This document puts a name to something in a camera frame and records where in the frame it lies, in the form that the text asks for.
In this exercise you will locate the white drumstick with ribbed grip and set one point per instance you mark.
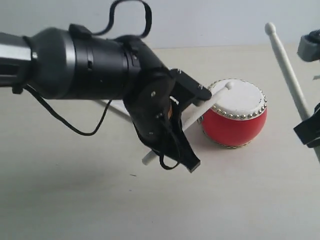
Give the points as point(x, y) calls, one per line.
point(287, 71)

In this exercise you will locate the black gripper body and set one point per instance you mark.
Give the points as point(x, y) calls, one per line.
point(147, 86)

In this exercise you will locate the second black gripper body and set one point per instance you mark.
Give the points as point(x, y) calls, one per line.
point(308, 131)

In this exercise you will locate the white rectangular plastic tray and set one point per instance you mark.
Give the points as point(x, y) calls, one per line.
point(117, 107)

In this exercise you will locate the small red drum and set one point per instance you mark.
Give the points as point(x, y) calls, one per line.
point(238, 116)

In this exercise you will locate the white drumstick with grey marks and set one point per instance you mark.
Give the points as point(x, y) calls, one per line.
point(206, 105)

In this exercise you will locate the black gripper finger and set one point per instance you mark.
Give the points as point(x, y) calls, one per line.
point(186, 155)
point(186, 89)

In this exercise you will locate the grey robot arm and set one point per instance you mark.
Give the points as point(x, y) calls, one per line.
point(71, 64)

